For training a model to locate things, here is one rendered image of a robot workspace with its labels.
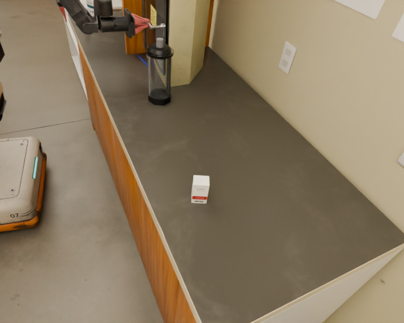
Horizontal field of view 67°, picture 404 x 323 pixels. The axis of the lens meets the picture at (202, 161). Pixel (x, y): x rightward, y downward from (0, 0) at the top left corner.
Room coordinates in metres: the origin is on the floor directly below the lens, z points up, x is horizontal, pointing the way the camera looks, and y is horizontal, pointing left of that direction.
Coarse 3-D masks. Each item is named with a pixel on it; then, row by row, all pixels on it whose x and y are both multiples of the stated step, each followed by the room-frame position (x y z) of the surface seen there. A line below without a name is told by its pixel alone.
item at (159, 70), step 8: (160, 56) 1.09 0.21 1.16; (152, 64) 1.10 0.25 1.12; (160, 64) 1.10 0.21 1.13; (168, 64) 1.12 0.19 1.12; (152, 72) 1.10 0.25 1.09; (160, 72) 1.10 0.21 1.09; (168, 72) 1.12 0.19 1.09; (152, 80) 1.10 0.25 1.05; (160, 80) 1.10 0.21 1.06; (168, 80) 1.12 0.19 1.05; (152, 88) 1.10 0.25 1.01; (160, 88) 1.10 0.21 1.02; (168, 88) 1.12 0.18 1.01; (152, 96) 1.10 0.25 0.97; (160, 96) 1.10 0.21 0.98; (168, 96) 1.12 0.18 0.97
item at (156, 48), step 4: (156, 40) 1.13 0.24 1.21; (160, 40) 1.13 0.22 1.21; (152, 44) 1.15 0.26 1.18; (156, 44) 1.13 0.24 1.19; (160, 44) 1.13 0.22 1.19; (164, 44) 1.16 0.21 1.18; (148, 48) 1.13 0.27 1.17; (152, 48) 1.12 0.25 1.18; (156, 48) 1.12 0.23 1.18; (160, 48) 1.13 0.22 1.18; (164, 48) 1.13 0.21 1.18; (168, 48) 1.14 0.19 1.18; (152, 52) 1.10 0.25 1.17; (156, 52) 1.10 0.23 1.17; (160, 52) 1.10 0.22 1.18; (164, 52) 1.11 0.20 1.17; (168, 52) 1.12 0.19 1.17
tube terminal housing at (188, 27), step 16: (176, 0) 1.26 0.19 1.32; (192, 0) 1.30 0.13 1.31; (208, 0) 1.48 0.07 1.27; (176, 16) 1.27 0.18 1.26; (192, 16) 1.30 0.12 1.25; (176, 32) 1.27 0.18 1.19; (192, 32) 1.31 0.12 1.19; (176, 48) 1.27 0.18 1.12; (192, 48) 1.31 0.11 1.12; (176, 64) 1.27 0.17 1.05; (192, 64) 1.33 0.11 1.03; (176, 80) 1.27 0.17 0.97
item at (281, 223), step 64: (128, 64) 1.42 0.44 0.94; (128, 128) 0.91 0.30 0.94; (192, 128) 0.97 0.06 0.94; (256, 128) 1.03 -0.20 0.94; (256, 192) 0.67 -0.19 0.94; (320, 192) 0.72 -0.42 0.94; (192, 256) 0.41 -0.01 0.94; (256, 256) 0.44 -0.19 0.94; (320, 256) 0.47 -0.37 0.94; (384, 256) 0.52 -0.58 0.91; (256, 320) 0.27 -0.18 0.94
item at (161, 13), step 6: (144, 0) 1.49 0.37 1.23; (150, 0) 1.42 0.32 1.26; (156, 0) 1.35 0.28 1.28; (162, 0) 1.29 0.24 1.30; (144, 6) 1.50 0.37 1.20; (150, 6) 1.42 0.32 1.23; (156, 6) 1.35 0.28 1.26; (162, 6) 1.28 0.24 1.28; (150, 12) 1.42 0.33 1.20; (156, 12) 1.35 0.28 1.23; (162, 12) 1.28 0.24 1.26; (150, 18) 1.42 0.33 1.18; (156, 18) 1.35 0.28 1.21; (162, 18) 1.28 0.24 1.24; (156, 24) 1.35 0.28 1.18; (162, 24) 1.28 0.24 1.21; (150, 30) 1.42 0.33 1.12; (156, 30) 1.35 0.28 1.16; (162, 30) 1.28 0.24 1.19; (150, 36) 1.43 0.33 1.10; (156, 36) 1.35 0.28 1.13; (162, 36) 1.28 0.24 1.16; (150, 42) 1.43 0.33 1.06
